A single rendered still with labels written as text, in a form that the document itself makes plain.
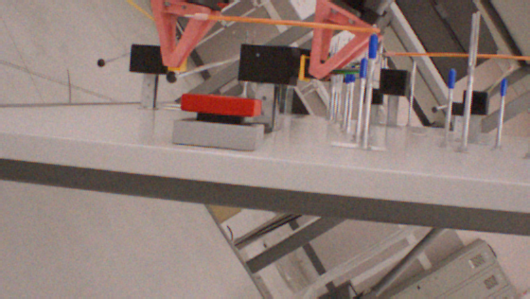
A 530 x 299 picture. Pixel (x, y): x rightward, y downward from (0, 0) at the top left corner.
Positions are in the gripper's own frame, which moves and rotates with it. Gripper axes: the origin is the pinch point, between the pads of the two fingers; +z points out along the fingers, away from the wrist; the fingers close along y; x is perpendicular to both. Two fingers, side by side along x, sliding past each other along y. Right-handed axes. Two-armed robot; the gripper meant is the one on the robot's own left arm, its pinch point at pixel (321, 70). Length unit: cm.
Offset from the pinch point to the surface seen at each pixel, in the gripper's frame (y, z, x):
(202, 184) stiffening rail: -17.4, 12.5, 0.6
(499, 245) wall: 744, 99, -167
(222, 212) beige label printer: 96, 49, 21
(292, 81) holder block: 0.0, 2.6, 2.0
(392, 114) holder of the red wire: 55, 3, -6
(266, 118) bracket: -0.8, 7.4, 2.4
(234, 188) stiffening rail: -16.9, 11.4, -1.8
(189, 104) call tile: -27.6, 5.3, 1.4
